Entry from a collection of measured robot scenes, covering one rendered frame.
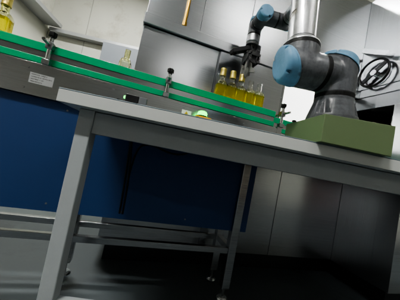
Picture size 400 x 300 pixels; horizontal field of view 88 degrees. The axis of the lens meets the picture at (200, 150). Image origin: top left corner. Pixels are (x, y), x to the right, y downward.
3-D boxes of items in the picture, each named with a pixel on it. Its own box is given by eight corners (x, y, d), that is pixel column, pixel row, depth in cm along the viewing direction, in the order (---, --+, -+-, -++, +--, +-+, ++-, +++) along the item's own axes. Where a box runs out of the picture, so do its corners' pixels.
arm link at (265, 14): (281, 5, 106) (271, 19, 117) (261, 0, 105) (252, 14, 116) (280, 20, 106) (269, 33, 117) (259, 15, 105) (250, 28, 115)
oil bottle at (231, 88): (227, 122, 119) (234, 86, 120) (231, 121, 113) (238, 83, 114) (218, 119, 117) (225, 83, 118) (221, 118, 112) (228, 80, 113)
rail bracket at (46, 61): (52, 68, 81) (61, 36, 82) (44, 61, 74) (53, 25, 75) (41, 65, 80) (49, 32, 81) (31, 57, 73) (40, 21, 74)
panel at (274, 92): (323, 137, 153) (331, 92, 155) (327, 137, 150) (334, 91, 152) (209, 105, 129) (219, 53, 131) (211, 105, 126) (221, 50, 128)
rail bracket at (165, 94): (169, 100, 94) (175, 71, 94) (171, 96, 86) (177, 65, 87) (160, 97, 92) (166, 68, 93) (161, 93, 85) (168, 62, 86)
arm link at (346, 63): (366, 94, 64) (372, 51, 64) (327, 86, 62) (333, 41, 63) (336, 103, 76) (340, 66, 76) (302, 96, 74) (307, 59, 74)
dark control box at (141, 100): (143, 122, 89) (147, 102, 89) (143, 119, 81) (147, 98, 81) (122, 117, 86) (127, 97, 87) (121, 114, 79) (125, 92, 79)
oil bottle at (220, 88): (217, 119, 118) (224, 83, 119) (221, 118, 112) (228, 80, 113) (208, 117, 116) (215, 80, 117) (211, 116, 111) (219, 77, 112)
